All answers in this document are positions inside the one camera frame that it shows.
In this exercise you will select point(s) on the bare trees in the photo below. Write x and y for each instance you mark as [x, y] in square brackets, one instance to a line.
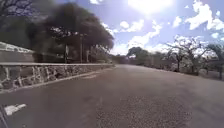
[190, 53]

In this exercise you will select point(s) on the large dark tree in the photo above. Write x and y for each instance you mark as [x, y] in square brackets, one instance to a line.
[73, 30]

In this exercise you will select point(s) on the pole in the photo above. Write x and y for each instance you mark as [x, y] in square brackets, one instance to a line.
[81, 48]

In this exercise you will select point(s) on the stone wall with flat top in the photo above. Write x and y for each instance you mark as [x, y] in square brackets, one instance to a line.
[36, 73]

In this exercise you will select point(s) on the grey asphalt road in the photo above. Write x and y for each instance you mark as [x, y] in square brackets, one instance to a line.
[133, 96]

